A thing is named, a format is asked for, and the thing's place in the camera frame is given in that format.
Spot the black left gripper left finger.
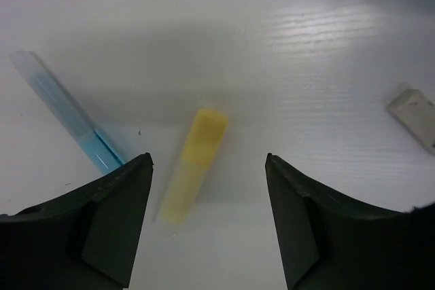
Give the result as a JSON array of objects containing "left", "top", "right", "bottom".
[{"left": 1, "top": 153, "right": 153, "bottom": 289}]

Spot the yellow highlighter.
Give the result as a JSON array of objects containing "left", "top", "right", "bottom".
[{"left": 156, "top": 108, "right": 228, "bottom": 227}]

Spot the blue highlighter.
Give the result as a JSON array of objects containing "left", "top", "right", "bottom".
[{"left": 10, "top": 50, "right": 126, "bottom": 175}]

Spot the beige eraser near centre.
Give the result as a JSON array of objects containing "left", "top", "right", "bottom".
[{"left": 385, "top": 84, "right": 434, "bottom": 156}]

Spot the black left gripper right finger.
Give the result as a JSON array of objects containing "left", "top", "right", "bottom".
[{"left": 265, "top": 154, "right": 434, "bottom": 289}]

